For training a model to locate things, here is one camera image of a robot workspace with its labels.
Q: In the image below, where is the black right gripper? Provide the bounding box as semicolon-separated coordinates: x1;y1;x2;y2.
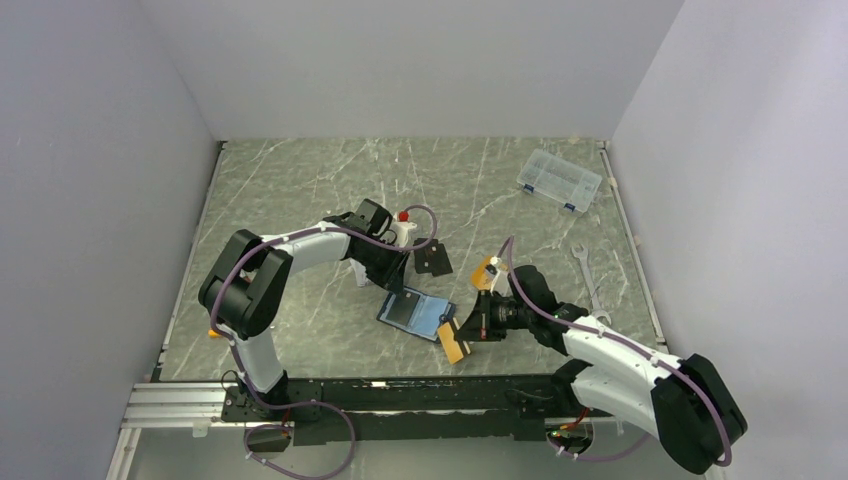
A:
454;288;535;341

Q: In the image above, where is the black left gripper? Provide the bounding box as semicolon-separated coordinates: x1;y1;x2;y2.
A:
354;240;411;298

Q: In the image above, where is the gold magnetic stripe card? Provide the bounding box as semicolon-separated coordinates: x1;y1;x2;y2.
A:
437;319;471;365

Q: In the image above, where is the blue leather card holder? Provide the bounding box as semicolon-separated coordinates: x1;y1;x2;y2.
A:
376;287;456;343

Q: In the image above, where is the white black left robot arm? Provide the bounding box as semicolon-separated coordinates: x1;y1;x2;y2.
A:
198;199;411;420

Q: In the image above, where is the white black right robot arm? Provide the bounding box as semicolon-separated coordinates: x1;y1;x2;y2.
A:
447;265;748;474

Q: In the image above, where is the black VIP card stack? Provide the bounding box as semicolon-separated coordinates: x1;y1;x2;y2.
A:
413;238;453;277

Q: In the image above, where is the silver open-end wrench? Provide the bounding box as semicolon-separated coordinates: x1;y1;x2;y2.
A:
571;244;612;326

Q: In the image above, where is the clear plastic organizer box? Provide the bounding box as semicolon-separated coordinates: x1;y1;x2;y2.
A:
516;149;602;214

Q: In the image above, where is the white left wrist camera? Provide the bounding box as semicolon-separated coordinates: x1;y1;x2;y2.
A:
389;210;418;247

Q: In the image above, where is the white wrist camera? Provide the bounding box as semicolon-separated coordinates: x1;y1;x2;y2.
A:
389;210;418;247
484;256;511;297

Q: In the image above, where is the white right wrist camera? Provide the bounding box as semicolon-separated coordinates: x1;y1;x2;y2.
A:
484;256;511;297

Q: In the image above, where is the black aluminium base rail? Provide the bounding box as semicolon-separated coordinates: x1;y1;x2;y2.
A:
122;374;610;446

